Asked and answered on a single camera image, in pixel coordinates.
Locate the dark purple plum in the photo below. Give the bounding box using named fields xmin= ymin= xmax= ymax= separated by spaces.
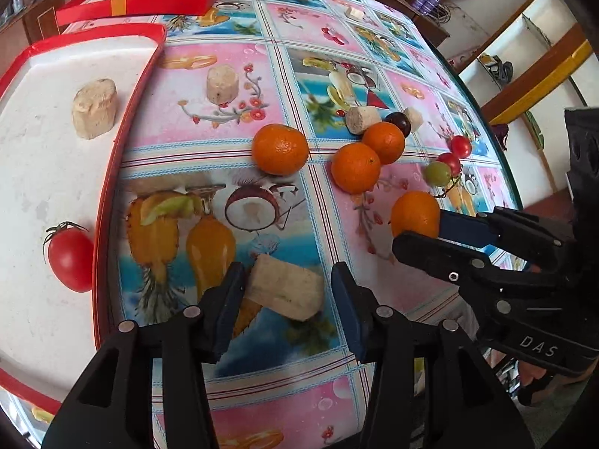
xmin=384 ymin=111 xmax=413 ymax=137

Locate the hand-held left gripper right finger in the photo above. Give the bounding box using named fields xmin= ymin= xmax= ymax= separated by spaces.
xmin=331 ymin=263 xmax=534 ymax=449

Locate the wooden cabinet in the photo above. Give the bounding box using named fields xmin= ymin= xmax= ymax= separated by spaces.
xmin=0 ymin=0 xmax=71 ymax=61

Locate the fruit print tablecloth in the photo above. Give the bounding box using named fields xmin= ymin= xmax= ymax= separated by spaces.
xmin=61 ymin=0 xmax=522 ymax=449

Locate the beige sponge cake block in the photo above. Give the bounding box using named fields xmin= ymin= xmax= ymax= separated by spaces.
xmin=246 ymin=255 xmax=325 ymax=322

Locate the large red tray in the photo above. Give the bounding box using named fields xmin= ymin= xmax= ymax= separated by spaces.
xmin=0 ymin=22 xmax=168 ymax=415

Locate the beige cake cylinder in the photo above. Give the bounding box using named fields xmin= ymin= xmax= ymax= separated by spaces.
xmin=345 ymin=106 xmax=382 ymax=135

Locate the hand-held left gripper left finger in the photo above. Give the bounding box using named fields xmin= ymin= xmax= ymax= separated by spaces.
xmin=41 ymin=262 xmax=246 ymax=449

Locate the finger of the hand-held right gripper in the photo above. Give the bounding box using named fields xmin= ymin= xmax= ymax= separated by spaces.
xmin=439 ymin=207 xmax=576 ymax=272
xmin=392 ymin=231 xmax=595 ymax=377

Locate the red tomato with stem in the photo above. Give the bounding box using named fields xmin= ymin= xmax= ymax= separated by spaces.
xmin=43 ymin=221 xmax=95 ymax=293

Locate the orange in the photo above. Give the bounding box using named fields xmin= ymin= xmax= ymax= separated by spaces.
xmin=252 ymin=124 xmax=310 ymax=177
xmin=390 ymin=191 xmax=441 ymax=240
xmin=362 ymin=122 xmax=406 ymax=165
xmin=331 ymin=143 xmax=382 ymax=195

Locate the green grape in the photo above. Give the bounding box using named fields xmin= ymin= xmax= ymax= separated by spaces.
xmin=423 ymin=162 xmax=452 ymax=187

